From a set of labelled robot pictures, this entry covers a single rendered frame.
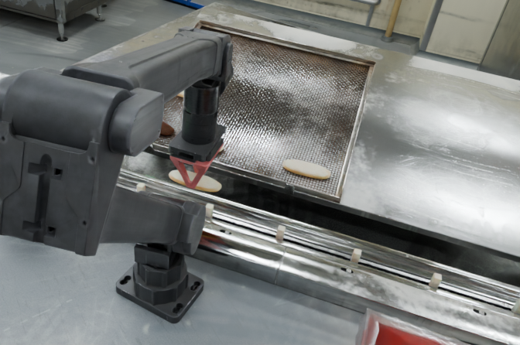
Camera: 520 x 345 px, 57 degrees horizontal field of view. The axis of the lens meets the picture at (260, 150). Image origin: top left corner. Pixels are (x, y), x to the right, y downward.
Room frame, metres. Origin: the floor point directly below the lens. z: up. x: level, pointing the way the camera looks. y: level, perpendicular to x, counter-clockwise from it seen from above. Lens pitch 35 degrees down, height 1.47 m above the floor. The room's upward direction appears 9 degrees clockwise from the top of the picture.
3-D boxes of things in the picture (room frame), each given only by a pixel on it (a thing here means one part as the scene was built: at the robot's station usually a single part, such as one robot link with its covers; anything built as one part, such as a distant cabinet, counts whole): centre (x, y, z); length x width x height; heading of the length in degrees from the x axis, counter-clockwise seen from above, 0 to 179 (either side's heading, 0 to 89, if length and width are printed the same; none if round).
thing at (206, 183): (0.67, 0.11, 0.92); 0.10 x 0.04 x 0.01; 78
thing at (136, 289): (0.50, 0.12, 0.86); 0.12 x 0.09 x 0.08; 69
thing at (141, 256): (0.52, 0.13, 0.94); 0.09 x 0.05 x 0.10; 174
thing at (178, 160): (0.66, 0.11, 0.97); 0.07 x 0.07 x 0.09; 78
